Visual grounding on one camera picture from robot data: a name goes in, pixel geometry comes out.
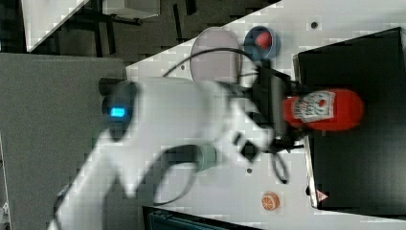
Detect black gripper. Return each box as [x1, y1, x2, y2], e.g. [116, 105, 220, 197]
[249, 62, 297, 150]

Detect red ketchup bottle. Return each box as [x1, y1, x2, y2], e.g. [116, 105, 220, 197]
[282, 88, 364, 131]

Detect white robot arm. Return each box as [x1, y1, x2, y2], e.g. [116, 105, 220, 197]
[47, 66, 296, 230]

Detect black toaster oven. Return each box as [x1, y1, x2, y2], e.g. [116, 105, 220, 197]
[295, 28, 406, 219]

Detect blue bowl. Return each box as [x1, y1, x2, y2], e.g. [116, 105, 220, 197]
[243, 26, 281, 61]

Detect red strawberry in bowl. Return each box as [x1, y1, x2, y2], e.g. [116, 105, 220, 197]
[255, 32, 272, 50]

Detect grey round plate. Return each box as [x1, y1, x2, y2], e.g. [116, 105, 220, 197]
[190, 27, 241, 82]

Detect green mug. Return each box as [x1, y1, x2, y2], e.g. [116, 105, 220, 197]
[196, 146, 216, 172]

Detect orange half slice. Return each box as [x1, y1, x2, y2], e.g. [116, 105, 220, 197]
[261, 192, 281, 211]

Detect black cylinder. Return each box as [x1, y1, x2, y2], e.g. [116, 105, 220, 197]
[98, 78, 125, 96]

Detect black cable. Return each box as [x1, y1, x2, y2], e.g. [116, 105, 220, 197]
[152, 47, 291, 207]

